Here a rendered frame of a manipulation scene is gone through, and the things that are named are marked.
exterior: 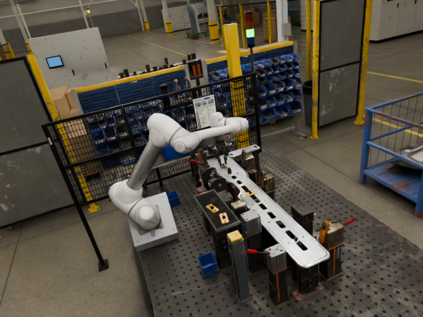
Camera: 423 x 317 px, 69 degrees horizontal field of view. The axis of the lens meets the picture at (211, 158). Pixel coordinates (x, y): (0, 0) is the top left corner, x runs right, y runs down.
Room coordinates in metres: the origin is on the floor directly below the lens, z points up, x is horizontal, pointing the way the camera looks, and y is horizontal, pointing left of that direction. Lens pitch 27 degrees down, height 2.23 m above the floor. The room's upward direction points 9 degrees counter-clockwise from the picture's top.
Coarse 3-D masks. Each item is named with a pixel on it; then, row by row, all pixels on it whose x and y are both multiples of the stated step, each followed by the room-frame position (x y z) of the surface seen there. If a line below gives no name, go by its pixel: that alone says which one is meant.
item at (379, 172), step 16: (416, 96) 3.22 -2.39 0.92; (368, 112) 3.02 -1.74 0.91; (368, 128) 3.02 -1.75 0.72; (400, 128) 3.20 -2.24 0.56; (368, 144) 2.99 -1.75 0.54; (416, 144) 2.90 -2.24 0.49; (384, 160) 3.15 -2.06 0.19; (400, 160) 2.93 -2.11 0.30; (416, 160) 2.58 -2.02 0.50; (368, 176) 2.94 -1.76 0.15; (384, 176) 2.87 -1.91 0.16; (400, 176) 2.81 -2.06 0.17; (416, 176) 2.77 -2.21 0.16; (400, 192) 2.53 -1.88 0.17; (416, 192) 2.49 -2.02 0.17; (416, 208) 2.35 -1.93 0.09
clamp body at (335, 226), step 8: (336, 224) 1.26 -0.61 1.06; (328, 232) 1.21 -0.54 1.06; (336, 232) 1.22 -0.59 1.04; (328, 240) 1.21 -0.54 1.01; (336, 240) 1.23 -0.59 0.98; (328, 248) 1.21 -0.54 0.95; (336, 248) 1.24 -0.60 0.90; (336, 256) 1.24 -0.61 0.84; (320, 264) 1.26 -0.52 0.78; (328, 264) 1.21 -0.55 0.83; (336, 264) 1.22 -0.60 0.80; (320, 272) 1.26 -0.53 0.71; (328, 272) 1.21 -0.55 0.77; (336, 272) 1.22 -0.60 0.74; (328, 280) 1.20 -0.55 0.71
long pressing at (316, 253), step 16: (208, 160) 2.35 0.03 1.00; (224, 176) 2.05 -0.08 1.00; (240, 176) 2.01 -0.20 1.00; (240, 192) 1.79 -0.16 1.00; (256, 208) 1.59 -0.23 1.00; (272, 208) 1.56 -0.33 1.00; (272, 224) 1.42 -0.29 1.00; (288, 224) 1.39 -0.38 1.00; (288, 240) 1.26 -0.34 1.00; (304, 240) 1.24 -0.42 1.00; (304, 256) 1.14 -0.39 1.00; (320, 256) 1.12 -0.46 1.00
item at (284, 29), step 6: (276, 0) 6.68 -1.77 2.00; (282, 0) 6.54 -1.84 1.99; (276, 6) 6.69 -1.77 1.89; (282, 6) 6.55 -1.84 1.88; (282, 12) 6.57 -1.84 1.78; (282, 18) 6.57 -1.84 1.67; (282, 24) 6.56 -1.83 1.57; (288, 24) 6.50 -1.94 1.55; (282, 30) 6.54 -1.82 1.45; (288, 30) 6.50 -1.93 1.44; (282, 36) 6.56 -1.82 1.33
